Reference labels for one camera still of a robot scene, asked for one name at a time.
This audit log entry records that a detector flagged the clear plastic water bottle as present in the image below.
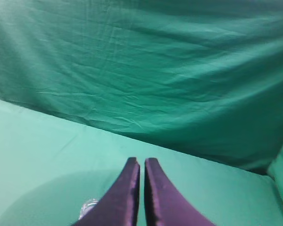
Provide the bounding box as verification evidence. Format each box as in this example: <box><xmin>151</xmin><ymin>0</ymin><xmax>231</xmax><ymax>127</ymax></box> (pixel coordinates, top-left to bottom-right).
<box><xmin>78</xmin><ymin>199</ymin><xmax>98</xmax><ymax>220</ymax></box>

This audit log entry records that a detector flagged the green table cloth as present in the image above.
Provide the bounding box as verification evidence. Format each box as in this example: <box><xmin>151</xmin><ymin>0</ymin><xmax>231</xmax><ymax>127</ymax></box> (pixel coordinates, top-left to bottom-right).
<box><xmin>0</xmin><ymin>100</ymin><xmax>283</xmax><ymax>226</ymax></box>

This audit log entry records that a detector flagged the green backdrop cloth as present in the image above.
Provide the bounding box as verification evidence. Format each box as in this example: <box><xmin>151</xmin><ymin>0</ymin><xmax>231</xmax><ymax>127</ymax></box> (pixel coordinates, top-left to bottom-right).
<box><xmin>0</xmin><ymin>0</ymin><xmax>283</xmax><ymax>173</ymax></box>

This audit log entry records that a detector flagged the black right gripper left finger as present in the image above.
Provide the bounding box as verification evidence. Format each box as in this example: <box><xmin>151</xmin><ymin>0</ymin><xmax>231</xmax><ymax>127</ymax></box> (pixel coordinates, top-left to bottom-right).
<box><xmin>73</xmin><ymin>157</ymin><xmax>140</xmax><ymax>226</ymax></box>

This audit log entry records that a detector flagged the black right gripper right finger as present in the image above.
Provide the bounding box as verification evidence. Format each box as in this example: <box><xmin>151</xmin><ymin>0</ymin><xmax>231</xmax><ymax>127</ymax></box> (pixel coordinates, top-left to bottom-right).
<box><xmin>144</xmin><ymin>158</ymin><xmax>214</xmax><ymax>226</ymax></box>

